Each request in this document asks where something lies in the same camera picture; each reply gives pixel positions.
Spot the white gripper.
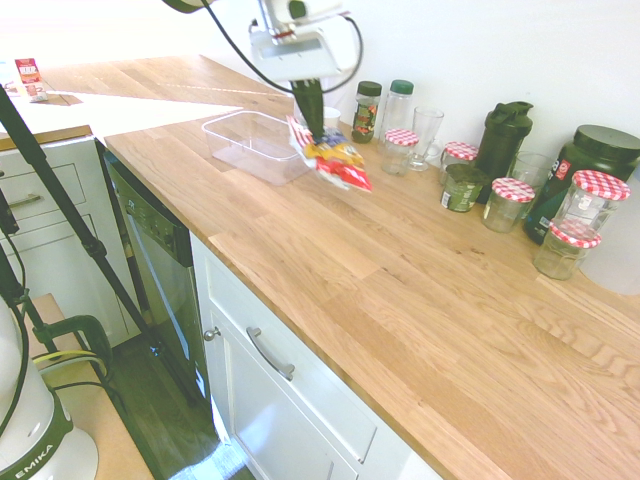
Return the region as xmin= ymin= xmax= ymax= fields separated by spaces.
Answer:
xmin=248 ymin=24 xmax=347 ymax=144

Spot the red yellow chip bag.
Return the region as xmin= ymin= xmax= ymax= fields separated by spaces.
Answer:
xmin=285 ymin=114 xmax=374 ymax=194

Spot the clear rectangular plastic container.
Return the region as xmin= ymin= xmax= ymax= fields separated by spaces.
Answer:
xmin=201 ymin=110 xmax=314 ymax=187

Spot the spice jar with dark lid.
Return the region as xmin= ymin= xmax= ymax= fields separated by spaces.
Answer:
xmin=351 ymin=80 xmax=383 ymax=145

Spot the clear bottle with green lid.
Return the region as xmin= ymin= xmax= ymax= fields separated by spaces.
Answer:
xmin=377 ymin=79 xmax=415 ymax=151

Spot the glass jar checkered lid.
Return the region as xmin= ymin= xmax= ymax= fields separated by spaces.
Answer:
xmin=481 ymin=177 xmax=536 ymax=235
xmin=380 ymin=128 xmax=419 ymax=177
xmin=532 ymin=218 xmax=603 ymax=281
xmin=439 ymin=141 xmax=480 ymax=186
xmin=552 ymin=169 xmax=632 ymax=237

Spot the tall clear glass mug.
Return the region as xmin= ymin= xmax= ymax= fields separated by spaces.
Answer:
xmin=407 ymin=106 xmax=445 ymax=173

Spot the green plastic tub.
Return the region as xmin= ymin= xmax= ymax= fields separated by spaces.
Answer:
xmin=439 ymin=163 xmax=491 ymax=214

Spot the dark green shaker bottle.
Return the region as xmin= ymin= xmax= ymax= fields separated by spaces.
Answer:
xmin=473 ymin=101 xmax=535 ymax=205

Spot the black dishwasher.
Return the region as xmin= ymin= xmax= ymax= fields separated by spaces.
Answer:
xmin=102 ymin=149 xmax=214 ymax=406

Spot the small clear drinking glass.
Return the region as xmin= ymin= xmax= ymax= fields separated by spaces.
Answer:
xmin=508 ymin=151 xmax=554 ymax=194

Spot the white drawer cabinet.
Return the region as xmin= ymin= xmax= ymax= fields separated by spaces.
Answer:
xmin=0 ymin=137 xmax=144 ymax=349

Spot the red carton box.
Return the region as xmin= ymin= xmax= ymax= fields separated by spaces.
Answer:
xmin=13 ymin=56 xmax=50 ymax=104

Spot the dark Vega protein tub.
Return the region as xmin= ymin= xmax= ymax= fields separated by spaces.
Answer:
xmin=522 ymin=124 xmax=640 ymax=246

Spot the white drawer front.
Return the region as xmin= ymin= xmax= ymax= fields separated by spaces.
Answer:
xmin=192 ymin=234 xmax=380 ymax=464

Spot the green clamp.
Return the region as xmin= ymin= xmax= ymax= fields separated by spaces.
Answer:
xmin=30 ymin=313 xmax=115 ymax=384

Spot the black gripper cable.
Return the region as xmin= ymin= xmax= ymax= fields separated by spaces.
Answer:
xmin=202 ymin=0 xmax=365 ymax=96

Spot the black camera tripod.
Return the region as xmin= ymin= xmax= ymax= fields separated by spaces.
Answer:
xmin=0 ymin=85 xmax=199 ymax=407

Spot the silver cabinet drawer handle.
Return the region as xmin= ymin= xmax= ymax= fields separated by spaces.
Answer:
xmin=7 ymin=193 xmax=45 ymax=210

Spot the white drawer with handle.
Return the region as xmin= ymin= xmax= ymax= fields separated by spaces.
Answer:
xmin=207 ymin=304 xmax=361 ymax=480

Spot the yellow cable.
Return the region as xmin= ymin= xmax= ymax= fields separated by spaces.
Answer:
xmin=32 ymin=348 xmax=104 ymax=369

